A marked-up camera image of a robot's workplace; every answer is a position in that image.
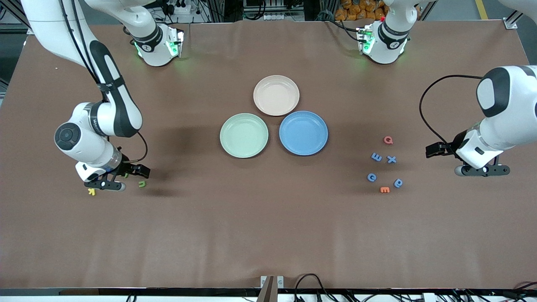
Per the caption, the green round plate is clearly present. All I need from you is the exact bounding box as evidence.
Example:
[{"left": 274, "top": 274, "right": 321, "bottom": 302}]
[{"left": 219, "top": 113, "right": 269, "bottom": 159}]

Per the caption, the black table edge strip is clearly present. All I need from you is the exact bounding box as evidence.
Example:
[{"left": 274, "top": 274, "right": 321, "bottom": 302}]
[{"left": 0, "top": 288, "right": 537, "bottom": 297}]

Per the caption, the brown table cover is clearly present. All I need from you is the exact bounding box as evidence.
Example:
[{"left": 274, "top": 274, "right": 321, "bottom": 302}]
[{"left": 0, "top": 19, "right": 537, "bottom": 290}]

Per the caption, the blue round plate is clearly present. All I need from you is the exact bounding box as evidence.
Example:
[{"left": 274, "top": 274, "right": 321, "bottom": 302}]
[{"left": 279, "top": 111, "right": 328, "bottom": 156}]

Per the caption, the beige round plate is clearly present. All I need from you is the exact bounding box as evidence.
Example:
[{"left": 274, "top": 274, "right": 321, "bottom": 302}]
[{"left": 253, "top": 75, "right": 300, "bottom": 117}]

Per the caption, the orange bags pile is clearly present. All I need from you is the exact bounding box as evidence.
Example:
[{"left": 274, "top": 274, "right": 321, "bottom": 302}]
[{"left": 335, "top": 0, "right": 388, "bottom": 21}]

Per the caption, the white power strip with plugs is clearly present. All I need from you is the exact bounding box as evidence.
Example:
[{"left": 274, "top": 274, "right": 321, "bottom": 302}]
[{"left": 167, "top": 0, "right": 194, "bottom": 16}]

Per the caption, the long white socket strip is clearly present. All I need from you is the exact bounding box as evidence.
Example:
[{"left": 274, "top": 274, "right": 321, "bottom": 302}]
[{"left": 264, "top": 13, "right": 305, "bottom": 21}]

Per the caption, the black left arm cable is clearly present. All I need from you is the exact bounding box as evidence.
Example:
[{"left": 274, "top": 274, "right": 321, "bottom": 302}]
[{"left": 419, "top": 75, "right": 485, "bottom": 145}]

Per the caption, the aluminium frame rail with bracket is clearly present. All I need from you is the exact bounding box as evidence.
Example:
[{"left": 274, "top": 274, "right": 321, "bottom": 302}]
[{"left": 503, "top": 9, "right": 527, "bottom": 29}]

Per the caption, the brown upright post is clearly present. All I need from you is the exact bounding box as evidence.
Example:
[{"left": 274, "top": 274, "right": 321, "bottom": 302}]
[{"left": 257, "top": 276, "right": 275, "bottom": 302}]

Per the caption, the black looped cable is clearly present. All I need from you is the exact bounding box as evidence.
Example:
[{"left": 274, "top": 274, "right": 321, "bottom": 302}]
[{"left": 294, "top": 273, "right": 336, "bottom": 302}]

